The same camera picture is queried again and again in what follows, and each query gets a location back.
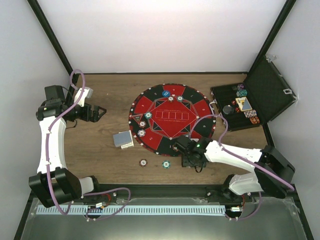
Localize green blue chip stack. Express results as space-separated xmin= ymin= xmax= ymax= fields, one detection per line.
xmin=162 ymin=161 xmax=171 ymax=169

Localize grey playing card deck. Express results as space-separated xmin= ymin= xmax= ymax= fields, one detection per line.
xmin=113 ymin=130 xmax=133 ymax=147

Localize triangular black dealer button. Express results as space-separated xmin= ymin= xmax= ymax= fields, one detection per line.
xmin=131 ymin=114 xmax=143 ymax=125

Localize blue white ten chip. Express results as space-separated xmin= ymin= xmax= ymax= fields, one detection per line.
xmin=137 ymin=129 xmax=146 ymax=137

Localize red black chip stack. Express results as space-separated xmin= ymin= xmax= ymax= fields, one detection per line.
xmin=139 ymin=159 xmax=147 ymax=167

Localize blue round blind button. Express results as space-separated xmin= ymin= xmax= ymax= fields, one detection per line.
xmin=162 ymin=90 xmax=171 ymax=98

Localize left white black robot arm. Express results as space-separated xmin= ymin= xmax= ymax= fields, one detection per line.
xmin=28 ymin=85 xmax=107 ymax=208

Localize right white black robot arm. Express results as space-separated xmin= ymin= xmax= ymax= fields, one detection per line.
xmin=172 ymin=136 xmax=295 ymax=202

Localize white card box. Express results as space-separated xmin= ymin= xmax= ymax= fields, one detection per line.
xmin=120 ymin=143 xmax=134 ymax=150

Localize round red black poker mat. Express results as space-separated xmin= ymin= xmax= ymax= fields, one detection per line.
xmin=128 ymin=83 xmax=216 ymax=157

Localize black round puck in case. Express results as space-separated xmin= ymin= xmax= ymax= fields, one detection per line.
xmin=222 ymin=105 xmax=234 ymax=115

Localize orange chips in case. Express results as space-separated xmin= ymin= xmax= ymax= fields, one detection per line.
xmin=249 ymin=116 xmax=260 ymax=125

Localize card deck in case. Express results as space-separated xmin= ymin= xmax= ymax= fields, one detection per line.
xmin=235 ymin=96 xmax=253 ymax=112

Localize teal chips in case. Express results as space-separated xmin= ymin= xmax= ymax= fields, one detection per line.
xmin=236 ymin=89 xmax=248 ymax=98

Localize black poker chip case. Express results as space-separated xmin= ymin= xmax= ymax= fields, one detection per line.
xmin=210 ymin=56 xmax=298 ymax=131

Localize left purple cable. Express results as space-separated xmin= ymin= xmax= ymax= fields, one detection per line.
xmin=46 ymin=69 xmax=86 ymax=216

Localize purple cable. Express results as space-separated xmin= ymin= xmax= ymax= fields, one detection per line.
xmin=188 ymin=114 xmax=296 ymax=192
xmin=46 ymin=69 xmax=86 ymax=216

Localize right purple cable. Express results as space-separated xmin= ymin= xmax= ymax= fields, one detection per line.
xmin=188 ymin=114 xmax=296 ymax=192

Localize light blue slotted cable duct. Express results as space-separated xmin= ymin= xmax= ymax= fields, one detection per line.
xmin=36 ymin=205 xmax=226 ymax=215

